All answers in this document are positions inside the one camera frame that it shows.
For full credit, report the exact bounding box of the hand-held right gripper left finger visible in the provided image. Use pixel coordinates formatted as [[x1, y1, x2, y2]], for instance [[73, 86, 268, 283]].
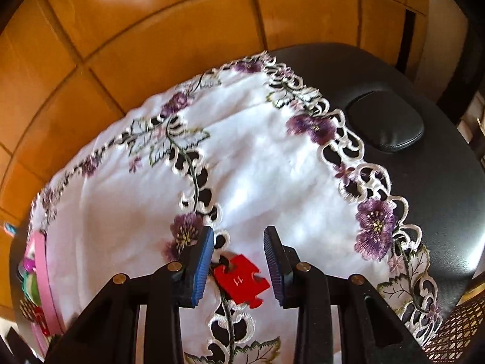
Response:
[[45, 225, 216, 364]]

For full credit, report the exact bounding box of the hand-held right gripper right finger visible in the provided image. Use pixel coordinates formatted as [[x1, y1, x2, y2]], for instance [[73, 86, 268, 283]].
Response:
[[263, 225, 433, 364]]

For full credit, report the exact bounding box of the red puzzle piece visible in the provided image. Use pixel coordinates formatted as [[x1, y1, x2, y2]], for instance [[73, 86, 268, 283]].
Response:
[[213, 255, 270, 308]]

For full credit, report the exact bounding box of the pink toy tray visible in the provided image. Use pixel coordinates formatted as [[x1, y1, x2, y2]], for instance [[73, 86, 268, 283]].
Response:
[[21, 231, 67, 361]]

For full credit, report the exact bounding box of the white floral embroidered tablecloth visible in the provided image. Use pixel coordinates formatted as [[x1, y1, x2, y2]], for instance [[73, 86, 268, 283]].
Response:
[[28, 51, 444, 364]]

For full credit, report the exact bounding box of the black leather cushion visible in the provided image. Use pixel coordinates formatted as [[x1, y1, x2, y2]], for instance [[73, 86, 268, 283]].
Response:
[[346, 91, 425, 150]]

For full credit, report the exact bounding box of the woven cane chair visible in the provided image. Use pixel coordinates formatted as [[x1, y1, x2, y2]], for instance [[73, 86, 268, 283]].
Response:
[[424, 292, 485, 364]]

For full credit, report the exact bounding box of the wooden wardrobe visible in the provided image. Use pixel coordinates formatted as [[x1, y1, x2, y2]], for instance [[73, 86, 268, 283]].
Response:
[[0, 0, 430, 236]]

